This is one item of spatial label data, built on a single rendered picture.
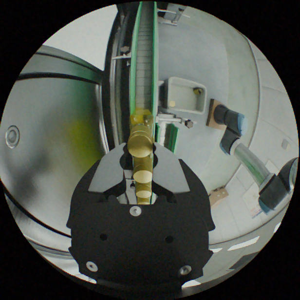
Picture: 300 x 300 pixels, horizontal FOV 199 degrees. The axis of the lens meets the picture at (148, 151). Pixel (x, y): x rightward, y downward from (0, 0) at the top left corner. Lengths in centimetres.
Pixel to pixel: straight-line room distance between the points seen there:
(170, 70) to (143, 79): 23
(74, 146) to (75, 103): 8
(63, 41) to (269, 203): 64
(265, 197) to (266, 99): 362
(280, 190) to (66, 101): 60
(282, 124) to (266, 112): 74
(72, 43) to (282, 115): 383
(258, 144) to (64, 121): 383
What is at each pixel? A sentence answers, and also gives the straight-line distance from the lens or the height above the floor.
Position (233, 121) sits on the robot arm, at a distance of 57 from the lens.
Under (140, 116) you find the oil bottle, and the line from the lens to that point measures 18.
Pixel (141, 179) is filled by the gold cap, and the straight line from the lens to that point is 15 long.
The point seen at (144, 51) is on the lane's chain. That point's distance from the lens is 46.
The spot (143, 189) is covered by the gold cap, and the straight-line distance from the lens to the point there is 18.
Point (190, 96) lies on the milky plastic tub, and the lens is 56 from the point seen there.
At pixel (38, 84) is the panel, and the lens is 15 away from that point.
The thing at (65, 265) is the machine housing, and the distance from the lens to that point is 22.
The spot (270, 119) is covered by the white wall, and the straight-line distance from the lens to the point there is 373.
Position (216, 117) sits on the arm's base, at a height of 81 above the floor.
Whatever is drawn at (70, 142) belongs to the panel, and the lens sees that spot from 17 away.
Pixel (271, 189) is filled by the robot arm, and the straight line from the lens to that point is 44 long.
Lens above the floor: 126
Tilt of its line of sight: 58 degrees down
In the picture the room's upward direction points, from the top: 174 degrees clockwise
